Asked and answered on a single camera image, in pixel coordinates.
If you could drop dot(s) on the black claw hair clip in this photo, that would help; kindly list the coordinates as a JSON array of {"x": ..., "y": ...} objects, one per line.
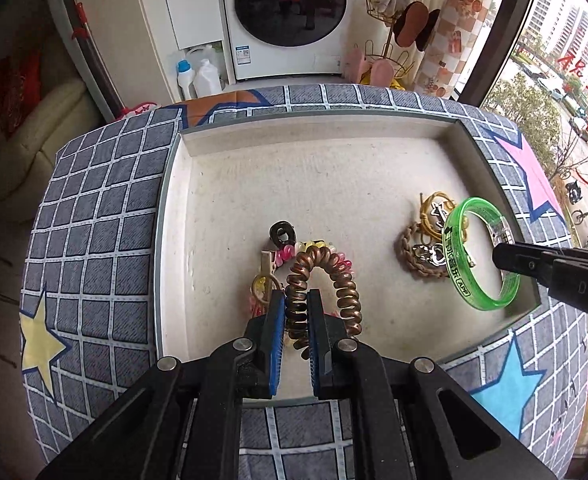
[{"x": 280, "y": 232}]

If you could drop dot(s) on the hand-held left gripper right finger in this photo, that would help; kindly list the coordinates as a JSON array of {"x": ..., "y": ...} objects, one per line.
[{"x": 316, "y": 340}]

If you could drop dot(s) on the silver spiked hair clip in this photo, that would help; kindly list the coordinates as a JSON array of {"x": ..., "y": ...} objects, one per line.
[{"x": 431, "y": 255}]

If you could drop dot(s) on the green translucent bangle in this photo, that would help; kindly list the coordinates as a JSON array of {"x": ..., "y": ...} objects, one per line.
[{"x": 466, "y": 290}]

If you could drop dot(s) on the white bottle with blue cap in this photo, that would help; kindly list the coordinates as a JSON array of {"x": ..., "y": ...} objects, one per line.
[{"x": 185, "y": 80}]

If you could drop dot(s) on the shallow beige tray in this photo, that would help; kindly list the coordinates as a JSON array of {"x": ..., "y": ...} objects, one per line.
[{"x": 349, "y": 185}]

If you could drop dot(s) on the white washing machine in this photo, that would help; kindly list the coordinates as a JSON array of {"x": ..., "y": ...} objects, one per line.
[{"x": 289, "y": 10}]

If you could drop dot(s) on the red cloth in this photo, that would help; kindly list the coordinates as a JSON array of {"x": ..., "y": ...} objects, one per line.
[{"x": 4, "y": 105}]

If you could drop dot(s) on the pink slippers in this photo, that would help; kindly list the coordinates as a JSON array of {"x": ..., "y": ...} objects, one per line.
[{"x": 378, "y": 72}]

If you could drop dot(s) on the small beige hair clip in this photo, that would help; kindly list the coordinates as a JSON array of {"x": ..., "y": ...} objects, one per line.
[{"x": 268, "y": 265}]

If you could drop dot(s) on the white plastic jug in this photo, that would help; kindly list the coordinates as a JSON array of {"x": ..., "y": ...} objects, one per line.
[{"x": 208, "y": 80}]

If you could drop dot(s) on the cream sofa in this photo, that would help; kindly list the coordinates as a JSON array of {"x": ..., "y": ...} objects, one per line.
[{"x": 34, "y": 130}]

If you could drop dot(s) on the grey checked star tablecloth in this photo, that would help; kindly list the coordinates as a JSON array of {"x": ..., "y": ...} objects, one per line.
[{"x": 99, "y": 210}]

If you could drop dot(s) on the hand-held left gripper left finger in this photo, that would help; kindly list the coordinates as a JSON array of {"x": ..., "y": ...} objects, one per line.
[{"x": 276, "y": 340}]

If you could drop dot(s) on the white cabinet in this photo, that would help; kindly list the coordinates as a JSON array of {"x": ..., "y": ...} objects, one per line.
[{"x": 189, "y": 5}]

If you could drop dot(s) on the brown slippers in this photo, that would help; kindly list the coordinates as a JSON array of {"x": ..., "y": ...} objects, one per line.
[{"x": 413, "y": 25}]

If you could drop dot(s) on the pink checkered curtain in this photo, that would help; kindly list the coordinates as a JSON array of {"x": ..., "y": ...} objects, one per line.
[{"x": 453, "y": 40}]

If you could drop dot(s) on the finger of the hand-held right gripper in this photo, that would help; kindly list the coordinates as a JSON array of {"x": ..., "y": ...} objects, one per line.
[{"x": 518, "y": 260}]

